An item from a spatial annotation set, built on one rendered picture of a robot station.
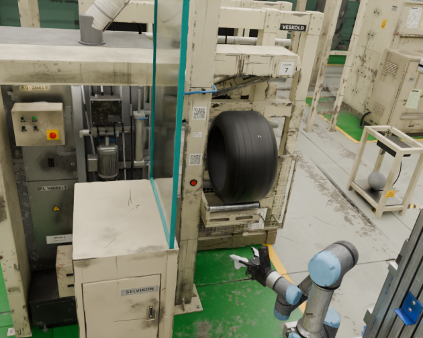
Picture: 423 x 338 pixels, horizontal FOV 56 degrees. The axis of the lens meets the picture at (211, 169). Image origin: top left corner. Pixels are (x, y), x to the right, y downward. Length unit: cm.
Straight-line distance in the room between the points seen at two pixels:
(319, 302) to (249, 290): 165
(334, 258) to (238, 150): 93
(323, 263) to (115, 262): 78
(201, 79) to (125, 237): 96
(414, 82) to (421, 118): 67
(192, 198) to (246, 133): 55
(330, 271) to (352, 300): 195
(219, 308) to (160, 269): 152
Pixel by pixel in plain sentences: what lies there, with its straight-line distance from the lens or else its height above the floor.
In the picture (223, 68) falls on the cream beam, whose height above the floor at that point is 169.
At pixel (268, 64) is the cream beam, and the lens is 257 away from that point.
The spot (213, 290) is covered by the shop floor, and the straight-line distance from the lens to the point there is 324.
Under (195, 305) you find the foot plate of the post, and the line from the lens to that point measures 311.
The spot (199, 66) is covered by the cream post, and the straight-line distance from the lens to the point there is 215.
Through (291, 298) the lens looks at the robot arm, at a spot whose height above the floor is 105.
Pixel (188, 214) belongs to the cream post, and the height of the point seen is 82.
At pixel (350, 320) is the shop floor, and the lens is 334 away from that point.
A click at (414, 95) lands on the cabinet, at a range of 678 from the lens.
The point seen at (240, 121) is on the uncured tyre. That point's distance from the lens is 233.
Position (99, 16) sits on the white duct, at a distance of 232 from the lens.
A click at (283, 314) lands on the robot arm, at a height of 94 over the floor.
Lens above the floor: 230
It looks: 29 degrees down
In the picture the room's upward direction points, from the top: 6 degrees clockwise
